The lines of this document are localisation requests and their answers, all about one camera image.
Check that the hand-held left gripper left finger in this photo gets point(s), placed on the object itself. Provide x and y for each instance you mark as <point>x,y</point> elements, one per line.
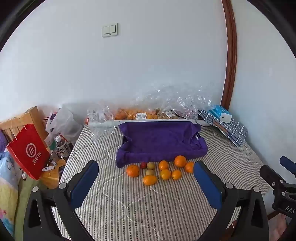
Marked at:
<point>85,183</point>

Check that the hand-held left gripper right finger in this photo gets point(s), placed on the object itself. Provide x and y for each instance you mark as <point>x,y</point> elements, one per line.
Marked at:
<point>207,185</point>

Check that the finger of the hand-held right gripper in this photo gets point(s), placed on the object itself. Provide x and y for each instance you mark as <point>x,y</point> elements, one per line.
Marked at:
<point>270,174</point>
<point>287,162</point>

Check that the small orange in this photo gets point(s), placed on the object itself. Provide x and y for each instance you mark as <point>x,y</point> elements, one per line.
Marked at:
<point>190,167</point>
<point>163,165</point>
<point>150,179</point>
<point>165,174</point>
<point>176,174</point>

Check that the large orange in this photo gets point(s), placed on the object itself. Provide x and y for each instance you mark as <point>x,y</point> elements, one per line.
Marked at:
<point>180,161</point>
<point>132,170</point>

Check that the small yellow-green fruit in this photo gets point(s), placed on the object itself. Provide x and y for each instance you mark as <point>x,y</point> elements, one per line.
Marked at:
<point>149,172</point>
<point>150,165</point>

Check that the red cherry tomato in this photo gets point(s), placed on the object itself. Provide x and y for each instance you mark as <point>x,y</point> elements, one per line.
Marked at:
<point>143,165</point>

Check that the purple towel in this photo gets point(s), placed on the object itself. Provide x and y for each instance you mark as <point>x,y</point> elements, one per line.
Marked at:
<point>159,141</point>

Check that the plastic water bottle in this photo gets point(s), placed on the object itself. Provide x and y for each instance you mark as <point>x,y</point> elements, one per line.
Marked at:
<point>62,145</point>

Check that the grey checked folded cloth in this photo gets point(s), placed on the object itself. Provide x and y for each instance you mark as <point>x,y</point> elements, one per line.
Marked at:
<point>227,129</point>

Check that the white plastic bag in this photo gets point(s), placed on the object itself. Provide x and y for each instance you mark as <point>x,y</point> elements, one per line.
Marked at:
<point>66,126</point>

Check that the empty clear plastic bag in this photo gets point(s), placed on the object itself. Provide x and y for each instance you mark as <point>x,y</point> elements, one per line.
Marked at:
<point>101,122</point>

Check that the red paper bag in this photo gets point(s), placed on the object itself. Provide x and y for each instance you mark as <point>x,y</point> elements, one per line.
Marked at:
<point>29,150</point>

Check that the blue and white tissue pack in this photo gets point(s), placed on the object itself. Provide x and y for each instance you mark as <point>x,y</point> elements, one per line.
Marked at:
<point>220,113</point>

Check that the colourful printed blanket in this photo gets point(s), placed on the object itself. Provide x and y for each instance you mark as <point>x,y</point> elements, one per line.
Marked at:
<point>8,187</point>

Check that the clear bag of brown fruit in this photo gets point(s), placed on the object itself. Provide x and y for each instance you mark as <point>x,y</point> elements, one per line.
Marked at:
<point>168,113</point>

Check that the clear bag of oranges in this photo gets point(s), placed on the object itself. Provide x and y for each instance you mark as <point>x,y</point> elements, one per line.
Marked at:
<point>129,114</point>

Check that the wooden chair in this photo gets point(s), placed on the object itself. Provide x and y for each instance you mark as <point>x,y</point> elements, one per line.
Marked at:
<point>20,120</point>

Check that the crumpled clear plastic wrap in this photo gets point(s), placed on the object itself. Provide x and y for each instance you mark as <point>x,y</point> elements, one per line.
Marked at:
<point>182,96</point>

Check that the brown wooden door frame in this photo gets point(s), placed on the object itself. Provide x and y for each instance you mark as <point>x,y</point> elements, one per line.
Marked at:
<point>230,51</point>

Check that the white wall switch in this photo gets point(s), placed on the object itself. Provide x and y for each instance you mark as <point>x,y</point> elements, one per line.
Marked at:
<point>109,30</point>

